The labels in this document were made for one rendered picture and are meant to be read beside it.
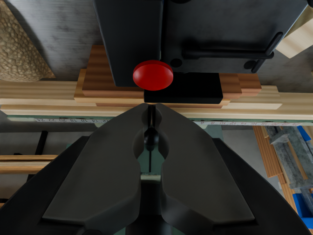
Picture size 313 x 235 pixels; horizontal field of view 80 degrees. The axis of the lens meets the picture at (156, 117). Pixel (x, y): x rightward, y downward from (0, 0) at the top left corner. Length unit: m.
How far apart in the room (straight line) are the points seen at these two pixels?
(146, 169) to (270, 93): 0.26
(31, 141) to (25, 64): 3.04
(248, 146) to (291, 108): 2.53
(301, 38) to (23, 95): 0.41
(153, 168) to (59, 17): 0.21
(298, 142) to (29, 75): 1.07
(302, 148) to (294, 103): 0.69
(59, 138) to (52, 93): 2.78
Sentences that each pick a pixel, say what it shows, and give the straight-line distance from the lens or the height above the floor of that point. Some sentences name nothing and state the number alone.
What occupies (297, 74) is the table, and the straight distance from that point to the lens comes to 0.40.
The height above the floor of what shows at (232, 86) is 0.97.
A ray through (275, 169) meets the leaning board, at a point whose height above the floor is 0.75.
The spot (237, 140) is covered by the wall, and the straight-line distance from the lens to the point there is 2.92.
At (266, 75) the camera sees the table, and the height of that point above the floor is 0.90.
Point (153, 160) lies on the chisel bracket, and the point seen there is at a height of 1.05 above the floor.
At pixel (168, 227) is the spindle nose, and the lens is 0.26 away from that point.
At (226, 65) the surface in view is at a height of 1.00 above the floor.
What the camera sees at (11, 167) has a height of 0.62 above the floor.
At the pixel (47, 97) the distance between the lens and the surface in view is 0.37.
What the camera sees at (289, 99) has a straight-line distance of 0.44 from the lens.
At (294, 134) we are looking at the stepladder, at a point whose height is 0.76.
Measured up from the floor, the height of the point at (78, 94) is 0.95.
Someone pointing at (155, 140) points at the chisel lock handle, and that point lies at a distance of 0.19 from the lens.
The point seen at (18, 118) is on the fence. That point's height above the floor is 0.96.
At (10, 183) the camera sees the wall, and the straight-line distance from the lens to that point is 3.28.
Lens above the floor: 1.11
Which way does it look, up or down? 28 degrees down
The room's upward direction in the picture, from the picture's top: 180 degrees counter-clockwise
